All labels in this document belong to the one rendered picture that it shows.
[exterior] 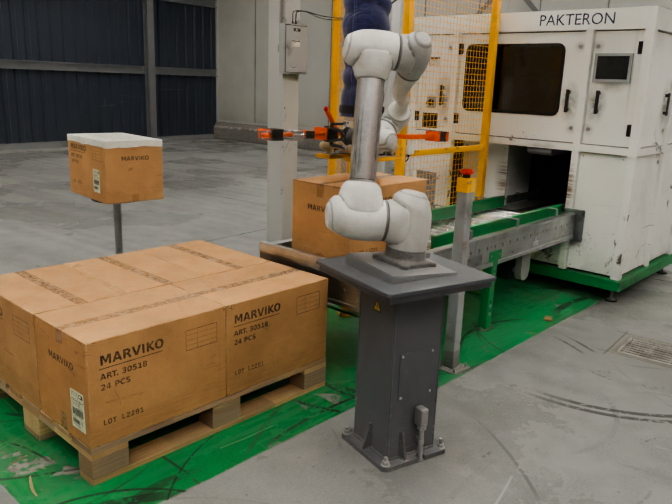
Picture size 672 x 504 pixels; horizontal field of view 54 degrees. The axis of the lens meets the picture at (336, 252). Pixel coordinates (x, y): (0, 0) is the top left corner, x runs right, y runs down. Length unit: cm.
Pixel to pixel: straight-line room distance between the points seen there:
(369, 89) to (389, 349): 95
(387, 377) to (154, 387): 87
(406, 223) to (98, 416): 129
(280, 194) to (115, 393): 222
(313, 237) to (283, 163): 112
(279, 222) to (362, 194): 209
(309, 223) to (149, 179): 160
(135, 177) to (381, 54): 249
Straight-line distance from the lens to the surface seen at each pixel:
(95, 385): 249
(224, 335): 275
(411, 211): 243
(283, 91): 432
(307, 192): 331
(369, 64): 246
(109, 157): 449
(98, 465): 263
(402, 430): 268
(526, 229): 435
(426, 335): 257
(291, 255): 333
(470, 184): 331
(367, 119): 244
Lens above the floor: 143
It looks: 14 degrees down
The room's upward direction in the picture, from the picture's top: 2 degrees clockwise
